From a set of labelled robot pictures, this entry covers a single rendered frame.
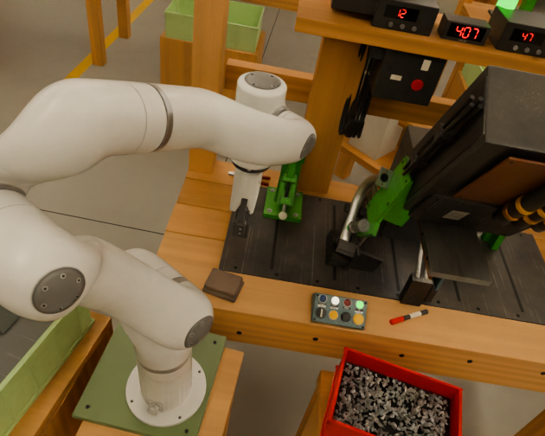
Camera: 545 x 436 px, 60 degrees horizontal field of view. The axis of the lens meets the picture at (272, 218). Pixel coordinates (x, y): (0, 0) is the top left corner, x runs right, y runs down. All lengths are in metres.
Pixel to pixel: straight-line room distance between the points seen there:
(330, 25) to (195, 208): 0.73
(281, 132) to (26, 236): 0.38
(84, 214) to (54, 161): 2.39
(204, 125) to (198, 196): 1.02
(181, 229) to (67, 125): 1.05
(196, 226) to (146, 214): 1.34
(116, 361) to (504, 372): 1.09
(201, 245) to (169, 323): 0.71
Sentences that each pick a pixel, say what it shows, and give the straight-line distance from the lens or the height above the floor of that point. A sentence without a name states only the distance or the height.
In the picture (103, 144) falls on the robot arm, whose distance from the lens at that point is 0.57.
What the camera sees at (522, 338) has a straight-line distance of 1.61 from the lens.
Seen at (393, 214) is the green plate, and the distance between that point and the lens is 1.38.
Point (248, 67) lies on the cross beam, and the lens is 1.64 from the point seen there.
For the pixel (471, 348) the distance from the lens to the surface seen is 1.49.
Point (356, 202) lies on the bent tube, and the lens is 1.50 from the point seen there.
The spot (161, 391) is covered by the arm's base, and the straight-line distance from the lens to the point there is 1.13.
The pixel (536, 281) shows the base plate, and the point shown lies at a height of 0.90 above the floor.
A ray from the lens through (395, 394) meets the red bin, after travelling 1.35.
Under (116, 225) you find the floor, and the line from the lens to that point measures 2.85.
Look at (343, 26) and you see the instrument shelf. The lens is 1.35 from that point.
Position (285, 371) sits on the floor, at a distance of 2.31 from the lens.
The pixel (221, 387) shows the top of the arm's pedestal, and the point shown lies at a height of 0.85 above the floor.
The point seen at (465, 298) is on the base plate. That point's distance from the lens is 1.61.
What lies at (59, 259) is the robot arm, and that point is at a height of 1.59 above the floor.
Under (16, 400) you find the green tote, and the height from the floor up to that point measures 0.87.
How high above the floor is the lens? 1.98
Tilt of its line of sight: 42 degrees down
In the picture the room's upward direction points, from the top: 11 degrees clockwise
